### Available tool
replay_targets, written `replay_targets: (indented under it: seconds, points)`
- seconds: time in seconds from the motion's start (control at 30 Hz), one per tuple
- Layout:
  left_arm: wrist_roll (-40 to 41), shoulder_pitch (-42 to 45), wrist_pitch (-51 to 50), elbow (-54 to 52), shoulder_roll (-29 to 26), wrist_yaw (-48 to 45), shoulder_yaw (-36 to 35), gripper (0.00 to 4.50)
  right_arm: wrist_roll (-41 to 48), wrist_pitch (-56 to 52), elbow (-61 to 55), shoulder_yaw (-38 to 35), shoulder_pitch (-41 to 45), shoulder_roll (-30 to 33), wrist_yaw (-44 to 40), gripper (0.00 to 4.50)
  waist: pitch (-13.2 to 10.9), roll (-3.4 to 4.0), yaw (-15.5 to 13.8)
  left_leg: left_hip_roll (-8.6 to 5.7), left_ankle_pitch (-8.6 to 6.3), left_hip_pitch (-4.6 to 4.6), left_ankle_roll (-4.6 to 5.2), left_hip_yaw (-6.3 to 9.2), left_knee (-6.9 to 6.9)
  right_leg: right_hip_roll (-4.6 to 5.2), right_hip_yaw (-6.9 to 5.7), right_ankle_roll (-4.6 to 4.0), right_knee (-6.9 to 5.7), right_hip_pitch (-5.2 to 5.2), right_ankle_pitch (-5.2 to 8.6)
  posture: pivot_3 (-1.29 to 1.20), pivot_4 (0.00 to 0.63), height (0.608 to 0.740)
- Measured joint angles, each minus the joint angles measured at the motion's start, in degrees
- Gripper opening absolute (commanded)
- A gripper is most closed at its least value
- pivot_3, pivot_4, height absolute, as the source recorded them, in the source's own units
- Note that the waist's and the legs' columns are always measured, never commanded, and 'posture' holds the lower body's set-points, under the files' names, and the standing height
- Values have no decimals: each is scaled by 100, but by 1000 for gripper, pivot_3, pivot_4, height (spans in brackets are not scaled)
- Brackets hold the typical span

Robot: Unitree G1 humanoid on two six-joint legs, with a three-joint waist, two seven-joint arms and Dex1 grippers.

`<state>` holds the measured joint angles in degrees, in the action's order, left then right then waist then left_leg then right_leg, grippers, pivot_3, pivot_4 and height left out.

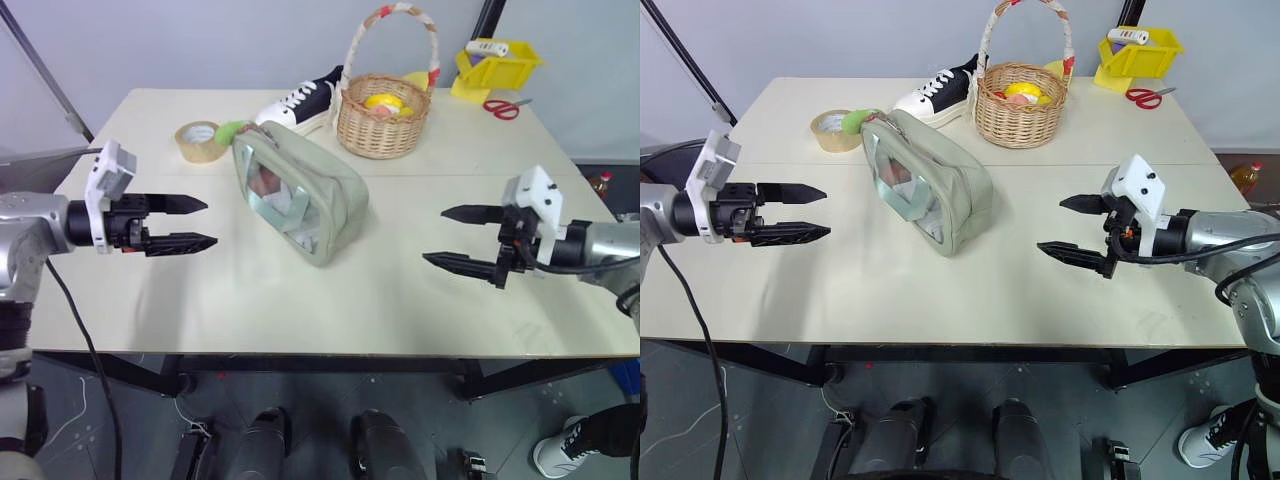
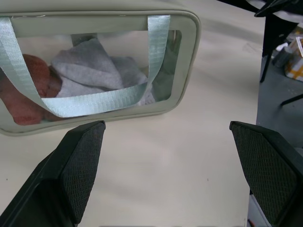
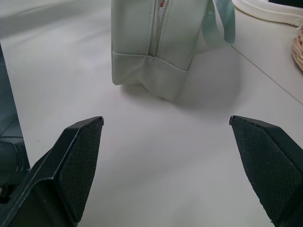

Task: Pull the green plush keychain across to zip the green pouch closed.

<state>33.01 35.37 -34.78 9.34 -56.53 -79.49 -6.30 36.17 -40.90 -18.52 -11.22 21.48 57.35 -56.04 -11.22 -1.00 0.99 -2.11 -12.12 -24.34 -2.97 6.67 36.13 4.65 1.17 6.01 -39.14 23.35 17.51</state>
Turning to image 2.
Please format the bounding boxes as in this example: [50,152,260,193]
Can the clear cream-trimmed tote bag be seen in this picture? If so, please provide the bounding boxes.
[0,10,202,137]

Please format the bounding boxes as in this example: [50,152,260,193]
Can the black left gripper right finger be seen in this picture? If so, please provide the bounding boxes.
[229,121,303,227]

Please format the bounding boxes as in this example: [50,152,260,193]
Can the grey towel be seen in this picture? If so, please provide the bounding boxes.
[50,38,157,106]

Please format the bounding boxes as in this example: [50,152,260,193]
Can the black metal stand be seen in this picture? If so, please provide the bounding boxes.
[245,0,303,106]

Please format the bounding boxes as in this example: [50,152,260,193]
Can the rust orange towel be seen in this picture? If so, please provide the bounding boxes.
[0,53,62,126]

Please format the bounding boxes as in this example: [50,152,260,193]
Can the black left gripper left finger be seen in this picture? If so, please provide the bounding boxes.
[0,120,106,227]

